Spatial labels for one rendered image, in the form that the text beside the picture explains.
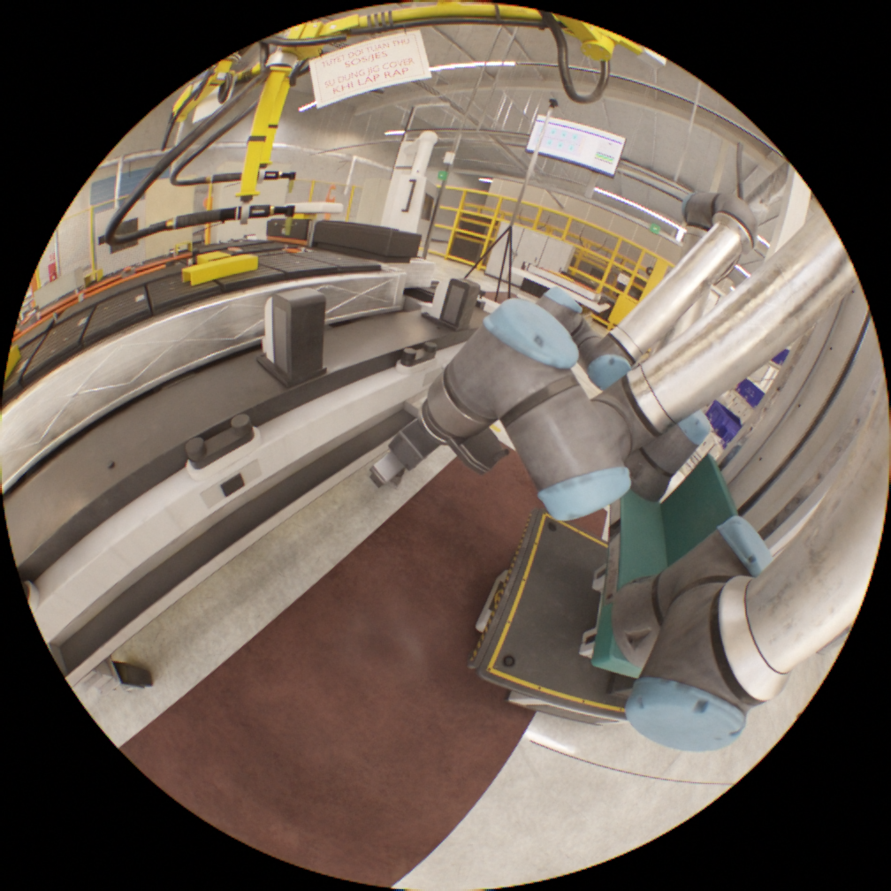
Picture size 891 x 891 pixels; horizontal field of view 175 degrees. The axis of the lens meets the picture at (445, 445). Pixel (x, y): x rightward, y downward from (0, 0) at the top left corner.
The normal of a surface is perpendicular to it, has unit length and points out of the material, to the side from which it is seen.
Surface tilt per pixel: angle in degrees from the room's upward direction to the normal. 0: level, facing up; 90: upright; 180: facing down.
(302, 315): 90
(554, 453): 71
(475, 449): 25
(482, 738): 0
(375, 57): 90
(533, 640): 0
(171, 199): 90
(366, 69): 90
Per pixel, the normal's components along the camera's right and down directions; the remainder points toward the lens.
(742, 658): -0.60, -0.61
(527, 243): -0.55, 0.44
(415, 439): 0.48, -0.39
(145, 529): 0.79, 0.54
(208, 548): 0.25, -0.72
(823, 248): -0.83, 0.10
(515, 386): -0.59, 0.17
